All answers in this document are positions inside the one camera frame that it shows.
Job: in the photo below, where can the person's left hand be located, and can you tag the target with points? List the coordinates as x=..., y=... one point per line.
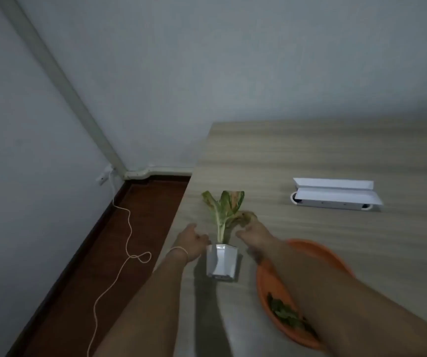
x=189, y=243

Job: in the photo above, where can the person's right hand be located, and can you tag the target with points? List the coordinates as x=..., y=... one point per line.
x=260, y=239

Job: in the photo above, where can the person's left fingers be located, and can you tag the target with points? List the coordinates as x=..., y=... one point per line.
x=203, y=243

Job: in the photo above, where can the person's right fingers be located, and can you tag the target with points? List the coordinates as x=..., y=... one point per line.
x=247, y=229

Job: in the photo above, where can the white plant pot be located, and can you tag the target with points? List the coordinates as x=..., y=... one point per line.
x=220, y=262

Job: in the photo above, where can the green variegated plant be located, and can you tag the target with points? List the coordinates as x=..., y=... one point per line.
x=222, y=211

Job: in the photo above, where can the person's left forearm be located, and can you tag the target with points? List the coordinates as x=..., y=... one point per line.
x=150, y=304

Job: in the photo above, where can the person's right forearm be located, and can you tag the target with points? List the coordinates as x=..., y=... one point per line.
x=339, y=304

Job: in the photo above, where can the orange plastic tray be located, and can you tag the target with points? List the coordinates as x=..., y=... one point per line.
x=264, y=289

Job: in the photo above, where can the cut green leaves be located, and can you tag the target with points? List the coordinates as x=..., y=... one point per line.
x=282, y=313

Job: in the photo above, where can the white open long box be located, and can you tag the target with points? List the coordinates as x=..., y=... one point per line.
x=332, y=195

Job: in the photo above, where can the short white corner conduit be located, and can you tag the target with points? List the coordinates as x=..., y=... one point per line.
x=139, y=173

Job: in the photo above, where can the dark wooden baseboard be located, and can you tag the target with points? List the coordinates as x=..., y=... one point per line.
x=63, y=280

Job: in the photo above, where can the white wall socket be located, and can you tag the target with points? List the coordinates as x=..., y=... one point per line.
x=103, y=176

